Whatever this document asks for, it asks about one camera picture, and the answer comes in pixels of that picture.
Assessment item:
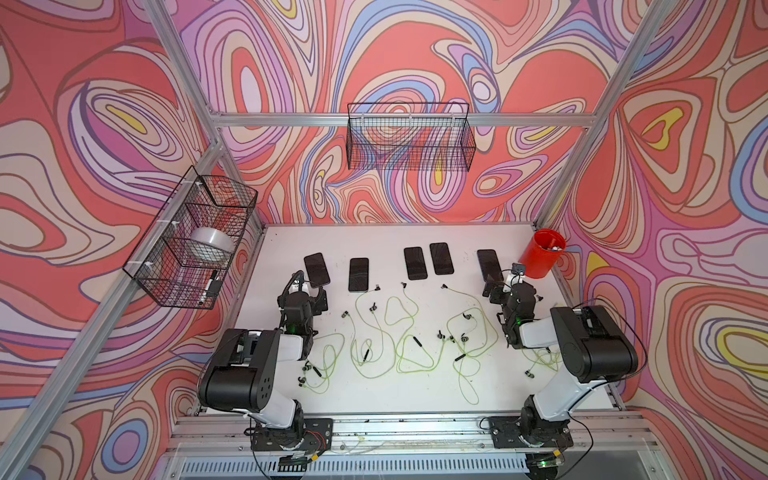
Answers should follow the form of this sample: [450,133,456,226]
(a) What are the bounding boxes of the green earphones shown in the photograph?
[521,347,562,379]
[298,332,346,395]
[343,293,396,380]
[440,284,500,406]
[369,282,445,375]

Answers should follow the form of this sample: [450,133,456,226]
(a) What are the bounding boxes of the black smartphone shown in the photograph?
[477,249,504,297]
[429,242,455,275]
[348,257,369,293]
[404,246,428,281]
[304,252,331,288]

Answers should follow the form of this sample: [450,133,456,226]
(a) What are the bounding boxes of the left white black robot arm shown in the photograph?
[198,270,332,455]

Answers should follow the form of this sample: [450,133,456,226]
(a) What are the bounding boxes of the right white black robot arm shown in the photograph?
[483,264,639,448]

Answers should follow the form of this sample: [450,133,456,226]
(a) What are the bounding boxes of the red plastic cup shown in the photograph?
[519,229,566,279]

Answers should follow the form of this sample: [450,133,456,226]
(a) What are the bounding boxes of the white tape roll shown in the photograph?
[188,227,235,262]

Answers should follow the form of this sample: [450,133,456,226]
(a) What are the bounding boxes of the black wire basket left wall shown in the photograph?
[123,167,258,310]

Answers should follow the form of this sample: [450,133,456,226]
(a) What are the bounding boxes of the black wire basket wall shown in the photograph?
[346,100,477,172]
[123,167,258,310]

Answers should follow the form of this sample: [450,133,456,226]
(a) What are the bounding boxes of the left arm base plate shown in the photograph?
[244,417,334,454]

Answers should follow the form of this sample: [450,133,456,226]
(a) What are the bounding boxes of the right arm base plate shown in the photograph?
[487,416,574,450]

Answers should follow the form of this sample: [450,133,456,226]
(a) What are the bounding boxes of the black wire basket back wall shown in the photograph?
[346,100,477,172]

